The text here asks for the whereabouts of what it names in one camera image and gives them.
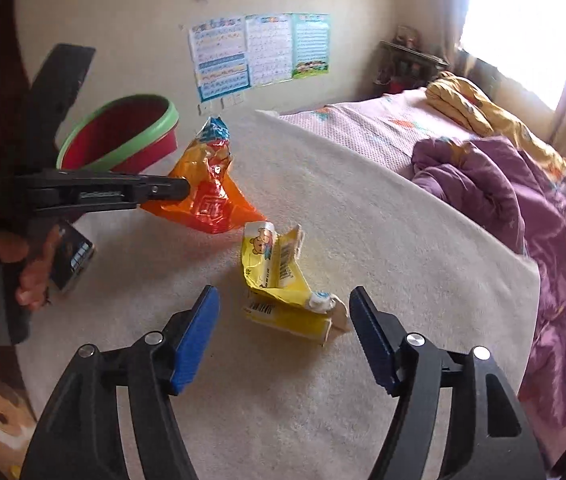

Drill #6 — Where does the white fleece table cover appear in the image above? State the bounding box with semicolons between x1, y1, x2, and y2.
17;113;539;479

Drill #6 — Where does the orange snack bag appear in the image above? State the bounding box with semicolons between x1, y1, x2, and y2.
142;117;266;234

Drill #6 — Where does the yellow snack bag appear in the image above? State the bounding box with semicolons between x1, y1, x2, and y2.
241;221;353;344

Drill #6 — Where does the person's left hand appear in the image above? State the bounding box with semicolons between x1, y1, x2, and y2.
0;226;62;311

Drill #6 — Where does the dark wooden side table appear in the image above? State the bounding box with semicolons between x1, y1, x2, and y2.
373;41;449;94

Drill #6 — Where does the blue-bordered pinyin wall poster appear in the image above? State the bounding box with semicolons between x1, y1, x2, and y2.
189;16;251;102

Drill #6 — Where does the purple quilt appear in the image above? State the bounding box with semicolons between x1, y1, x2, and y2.
411;136;566;430

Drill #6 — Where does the red bin with green rim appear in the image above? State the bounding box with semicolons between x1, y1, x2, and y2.
56;94;180;174

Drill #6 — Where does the white middle wall poster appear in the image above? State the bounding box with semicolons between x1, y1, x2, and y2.
245;13;293;87

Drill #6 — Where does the yellow quilt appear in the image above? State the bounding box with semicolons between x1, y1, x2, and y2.
425;72;566;182

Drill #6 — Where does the green-bordered number wall poster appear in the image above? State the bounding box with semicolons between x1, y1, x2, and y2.
292;13;331;79

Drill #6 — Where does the pink checkered bed sheet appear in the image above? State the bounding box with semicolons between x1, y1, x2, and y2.
281;88;474;179

